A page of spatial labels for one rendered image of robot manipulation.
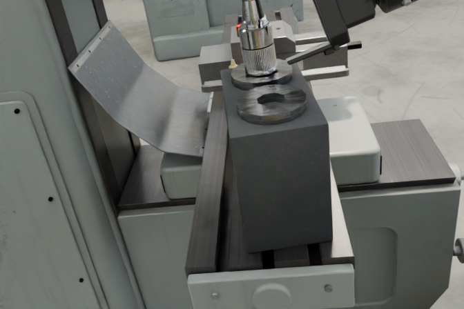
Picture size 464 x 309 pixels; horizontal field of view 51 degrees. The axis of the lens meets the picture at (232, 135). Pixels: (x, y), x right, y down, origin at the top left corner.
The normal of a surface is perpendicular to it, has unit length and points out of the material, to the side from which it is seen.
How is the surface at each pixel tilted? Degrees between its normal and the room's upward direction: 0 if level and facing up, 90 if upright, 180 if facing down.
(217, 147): 0
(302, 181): 90
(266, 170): 90
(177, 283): 90
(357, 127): 0
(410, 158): 0
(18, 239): 89
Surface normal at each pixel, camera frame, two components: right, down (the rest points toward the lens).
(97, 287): -0.04, 0.48
